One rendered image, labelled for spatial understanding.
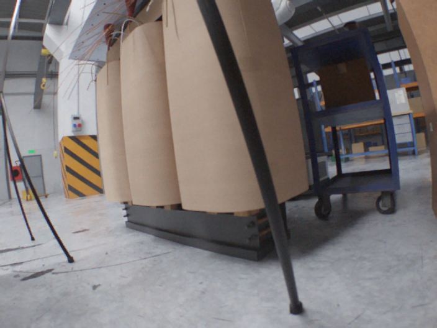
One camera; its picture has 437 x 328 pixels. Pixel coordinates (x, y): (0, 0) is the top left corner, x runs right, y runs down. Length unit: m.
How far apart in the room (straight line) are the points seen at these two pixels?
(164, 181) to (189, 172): 0.24
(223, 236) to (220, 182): 0.30
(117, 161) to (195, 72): 0.81
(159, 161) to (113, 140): 0.50
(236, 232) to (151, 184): 0.41
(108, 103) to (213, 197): 0.99
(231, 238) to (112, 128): 0.93
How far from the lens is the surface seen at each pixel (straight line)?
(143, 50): 1.16
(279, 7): 2.02
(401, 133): 5.01
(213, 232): 0.96
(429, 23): 1.01
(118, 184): 1.41
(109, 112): 1.47
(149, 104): 1.04
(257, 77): 0.74
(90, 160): 6.08
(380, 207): 1.24
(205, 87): 0.72
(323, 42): 1.28
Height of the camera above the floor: 0.35
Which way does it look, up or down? level
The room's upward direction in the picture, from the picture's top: 8 degrees counter-clockwise
